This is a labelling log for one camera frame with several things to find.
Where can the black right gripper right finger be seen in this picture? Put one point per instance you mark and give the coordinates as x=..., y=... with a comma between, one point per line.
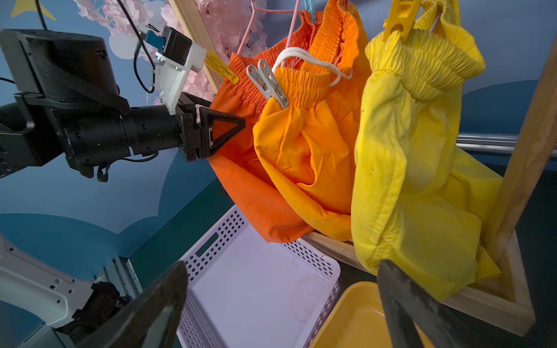
x=408, y=308

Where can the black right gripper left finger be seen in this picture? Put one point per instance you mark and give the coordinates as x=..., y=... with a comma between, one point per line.
x=151, y=320

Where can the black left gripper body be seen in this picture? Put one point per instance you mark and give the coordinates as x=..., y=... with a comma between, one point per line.
x=195, y=127

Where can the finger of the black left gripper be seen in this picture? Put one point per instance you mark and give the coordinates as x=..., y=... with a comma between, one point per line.
x=216, y=130

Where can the dark orange shorts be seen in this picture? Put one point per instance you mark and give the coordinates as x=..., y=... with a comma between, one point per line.
x=237, y=166

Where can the pink wire hanger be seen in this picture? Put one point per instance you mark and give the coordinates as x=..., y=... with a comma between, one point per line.
x=255, y=33

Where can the teal clothespin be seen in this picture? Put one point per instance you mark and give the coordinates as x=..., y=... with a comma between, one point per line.
x=311, y=8

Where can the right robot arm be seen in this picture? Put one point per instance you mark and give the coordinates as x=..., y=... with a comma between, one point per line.
x=91, y=313

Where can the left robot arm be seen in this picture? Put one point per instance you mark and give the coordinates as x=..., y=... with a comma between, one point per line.
x=68, y=103

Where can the light orange shorts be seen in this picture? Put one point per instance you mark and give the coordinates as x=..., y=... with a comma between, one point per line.
x=307, y=147

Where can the yellow shorts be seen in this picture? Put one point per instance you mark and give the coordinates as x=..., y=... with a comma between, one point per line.
x=418, y=199

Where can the yellow plastic tray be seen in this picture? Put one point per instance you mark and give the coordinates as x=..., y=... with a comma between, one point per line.
x=357, y=320

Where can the grey clothespin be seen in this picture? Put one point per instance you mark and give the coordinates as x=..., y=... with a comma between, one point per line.
x=266, y=82

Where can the pink cherry blossom tree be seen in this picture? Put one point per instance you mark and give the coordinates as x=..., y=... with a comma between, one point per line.
x=226, y=22

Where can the wooden clothes rack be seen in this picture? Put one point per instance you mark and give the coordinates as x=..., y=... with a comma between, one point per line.
x=502, y=301

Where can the pink plastic basket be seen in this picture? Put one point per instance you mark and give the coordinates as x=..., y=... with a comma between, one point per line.
x=245, y=292

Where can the large yellow clothespin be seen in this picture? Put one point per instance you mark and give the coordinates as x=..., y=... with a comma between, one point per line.
x=401, y=18

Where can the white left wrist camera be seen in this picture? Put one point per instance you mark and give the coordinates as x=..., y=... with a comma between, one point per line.
x=178, y=55

